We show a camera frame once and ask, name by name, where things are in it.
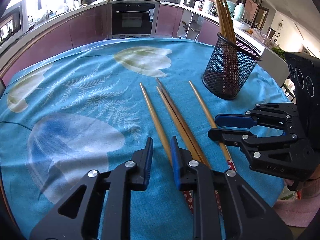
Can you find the white microwave oven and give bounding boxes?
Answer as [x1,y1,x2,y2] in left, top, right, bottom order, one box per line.
[0,1,28,47]

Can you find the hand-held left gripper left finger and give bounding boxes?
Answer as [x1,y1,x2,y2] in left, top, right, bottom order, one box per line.
[29,137,154,240]

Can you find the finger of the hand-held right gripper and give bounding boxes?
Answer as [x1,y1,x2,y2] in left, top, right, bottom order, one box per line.
[214,103,299,130]
[208,127,300,161]

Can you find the mint green kettle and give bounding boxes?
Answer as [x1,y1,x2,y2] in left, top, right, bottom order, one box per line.
[226,0,237,18]

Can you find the clear plastic container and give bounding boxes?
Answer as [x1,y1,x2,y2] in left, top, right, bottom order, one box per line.
[252,27,273,44]

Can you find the black mesh holder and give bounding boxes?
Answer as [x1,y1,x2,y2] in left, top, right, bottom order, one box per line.
[202,32,263,100]

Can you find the pink wall painting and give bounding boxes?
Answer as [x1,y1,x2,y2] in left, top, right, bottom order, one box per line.
[244,0,258,22]

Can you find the blue floral tablecloth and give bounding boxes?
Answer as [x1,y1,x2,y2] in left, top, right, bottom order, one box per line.
[0,37,288,240]

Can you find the pink base cabinet run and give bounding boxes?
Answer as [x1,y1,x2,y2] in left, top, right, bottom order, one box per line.
[156,4,220,47]
[0,4,112,80]

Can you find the person's right forearm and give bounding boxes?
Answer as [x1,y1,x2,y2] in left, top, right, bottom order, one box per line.
[274,171,320,228]

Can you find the light wooden chopstick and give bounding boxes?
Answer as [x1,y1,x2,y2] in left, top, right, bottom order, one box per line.
[139,82,195,215]
[189,80,237,172]
[156,86,222,212]

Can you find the green leafy vegetables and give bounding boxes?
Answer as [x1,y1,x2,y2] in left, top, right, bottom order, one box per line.
[271,46,285,60]

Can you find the built-in black oven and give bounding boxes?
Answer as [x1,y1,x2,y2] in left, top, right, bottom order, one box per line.
[111,1,160,38]

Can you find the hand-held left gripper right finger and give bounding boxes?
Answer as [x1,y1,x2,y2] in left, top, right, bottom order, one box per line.
[170,136,294,240]

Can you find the dark wooden chopstick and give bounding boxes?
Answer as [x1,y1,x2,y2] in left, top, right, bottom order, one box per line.
[155,77,212,169]

